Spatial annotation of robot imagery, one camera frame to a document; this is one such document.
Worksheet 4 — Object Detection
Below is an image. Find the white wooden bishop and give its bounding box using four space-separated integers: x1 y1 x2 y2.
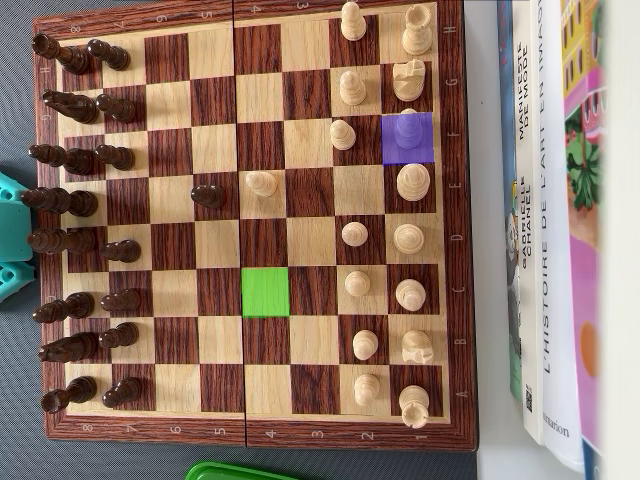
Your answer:
393 108 424 150
394 278 428 312

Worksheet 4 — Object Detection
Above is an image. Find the teal robot base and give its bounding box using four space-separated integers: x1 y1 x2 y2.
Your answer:
0 169 37 306

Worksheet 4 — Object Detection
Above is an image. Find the white wooden pawn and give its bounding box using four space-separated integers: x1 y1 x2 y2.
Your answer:
352 329 380 362
243 169 279 199
343 270 372 297
353 373 382 407
338 70 368 106
340 0 367 42
341 221 370 249
329 118 358 151

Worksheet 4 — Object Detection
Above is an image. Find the wooden folding chessboard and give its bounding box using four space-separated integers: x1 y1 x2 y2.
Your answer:
30 0 480 454

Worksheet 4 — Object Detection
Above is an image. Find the dark brown wooden pawn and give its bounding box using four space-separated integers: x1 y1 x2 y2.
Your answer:
93 144 136 170
101 377 144 409
191 184 227 210
99 239 142 264
86 38 132 71
95 93 138 125
98 322 140 350
100 288 142 312

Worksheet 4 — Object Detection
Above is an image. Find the white wooden knight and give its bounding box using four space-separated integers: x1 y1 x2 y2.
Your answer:
400 329 435 366
392 57 428 103

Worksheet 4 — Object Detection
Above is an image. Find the white wooden rook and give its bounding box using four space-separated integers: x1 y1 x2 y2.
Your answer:
401 4 434 57
398 384 431 431

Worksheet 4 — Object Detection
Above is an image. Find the blue illustrated picture book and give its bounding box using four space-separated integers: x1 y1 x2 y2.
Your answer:
496 0 527 401

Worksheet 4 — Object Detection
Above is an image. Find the white Gabrielle Chanel book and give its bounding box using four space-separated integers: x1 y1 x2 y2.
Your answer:
512 0 547 447

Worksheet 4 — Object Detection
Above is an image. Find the stack of books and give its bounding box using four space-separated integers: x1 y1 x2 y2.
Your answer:
529 0 587 475

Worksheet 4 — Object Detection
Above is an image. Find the dark brown wooden king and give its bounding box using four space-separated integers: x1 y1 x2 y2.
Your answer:
20 187 99 218

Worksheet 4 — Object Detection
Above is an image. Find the dark brown wooden queen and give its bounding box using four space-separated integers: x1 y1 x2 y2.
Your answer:
26 227 99 256

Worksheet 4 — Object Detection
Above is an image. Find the green plastic lid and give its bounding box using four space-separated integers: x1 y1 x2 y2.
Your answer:
184 460 301 480

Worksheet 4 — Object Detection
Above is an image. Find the dark brown wooden bishop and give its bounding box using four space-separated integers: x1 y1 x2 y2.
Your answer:
32 291 96 324
28 143 96 176

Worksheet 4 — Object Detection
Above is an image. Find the dark brown wooden knight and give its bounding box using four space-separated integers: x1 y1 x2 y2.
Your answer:
38 332 100 364
41 89 100 125

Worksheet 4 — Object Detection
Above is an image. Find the pink illustrated cover book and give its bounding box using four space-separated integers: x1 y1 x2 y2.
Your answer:
559 0 609 480

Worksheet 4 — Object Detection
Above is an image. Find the dark brown wooden rook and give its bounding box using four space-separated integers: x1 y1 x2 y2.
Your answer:
40 376 99 415
32 33 93 76

